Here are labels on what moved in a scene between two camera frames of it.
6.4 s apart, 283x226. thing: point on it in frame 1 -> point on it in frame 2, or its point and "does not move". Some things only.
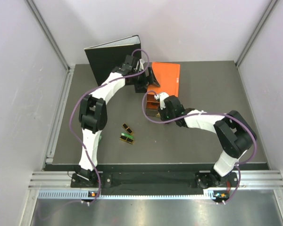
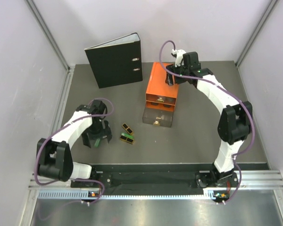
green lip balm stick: (127, 135) does not move
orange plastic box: (167, 75) does not move
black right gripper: (161, 112) -> (171, 70)
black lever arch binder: (103, 58) does not move
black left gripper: (149, 80) -> (104, 133)
